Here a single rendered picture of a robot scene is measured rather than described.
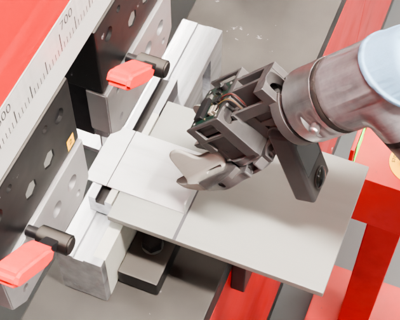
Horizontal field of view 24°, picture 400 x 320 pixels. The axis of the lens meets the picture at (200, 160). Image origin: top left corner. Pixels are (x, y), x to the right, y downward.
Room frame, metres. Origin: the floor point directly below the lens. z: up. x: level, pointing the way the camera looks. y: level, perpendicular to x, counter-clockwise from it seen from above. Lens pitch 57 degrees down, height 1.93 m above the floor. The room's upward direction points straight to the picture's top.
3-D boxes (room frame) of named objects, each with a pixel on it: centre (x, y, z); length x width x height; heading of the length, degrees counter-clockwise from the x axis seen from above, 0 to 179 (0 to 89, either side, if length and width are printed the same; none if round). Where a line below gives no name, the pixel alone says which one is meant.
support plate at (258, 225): (0.57, -0.05, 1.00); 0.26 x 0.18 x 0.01; 68
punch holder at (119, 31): (0.60, 0.10, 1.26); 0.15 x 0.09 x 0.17; 158
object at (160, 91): (0.65, 0.08, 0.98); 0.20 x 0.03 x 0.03; 158
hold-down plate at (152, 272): (0.64, 0.02, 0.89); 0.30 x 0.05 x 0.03; 158
